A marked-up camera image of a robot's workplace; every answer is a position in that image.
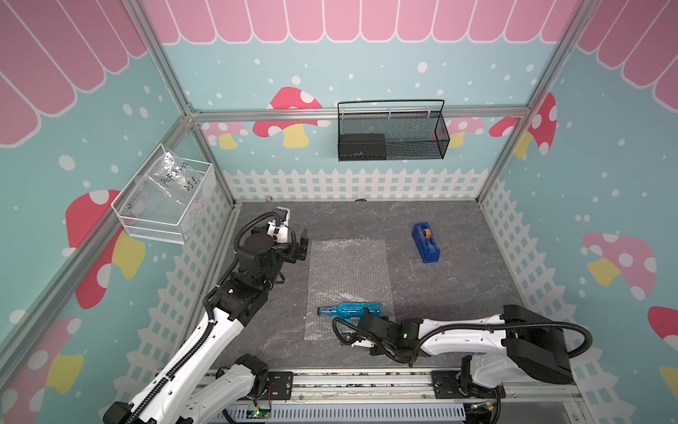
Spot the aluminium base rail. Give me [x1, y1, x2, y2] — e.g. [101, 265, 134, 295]
[179, 365, 589, 409]

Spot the clear plastic bag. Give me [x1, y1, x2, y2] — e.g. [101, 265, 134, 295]
[141, 150, 202, 208]

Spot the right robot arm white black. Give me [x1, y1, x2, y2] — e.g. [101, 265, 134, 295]
[332, 305, 593, 395]

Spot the clear bubble wrap sheet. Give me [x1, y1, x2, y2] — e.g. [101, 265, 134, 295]
[304, 238, 395, 341]

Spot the black box in basket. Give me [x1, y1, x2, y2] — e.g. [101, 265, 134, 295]
[337, 134, 387, 162]

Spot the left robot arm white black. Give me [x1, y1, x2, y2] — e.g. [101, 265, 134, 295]
[102, 207, 308, 423]

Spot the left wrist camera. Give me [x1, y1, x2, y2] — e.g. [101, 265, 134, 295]
[267, 207, 291, 244]

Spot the small green circuit board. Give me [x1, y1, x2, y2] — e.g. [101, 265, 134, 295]
[245, 406, 272, 420]

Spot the black wire mesh basket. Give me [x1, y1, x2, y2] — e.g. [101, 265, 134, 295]
[337, 99, 450, 161]

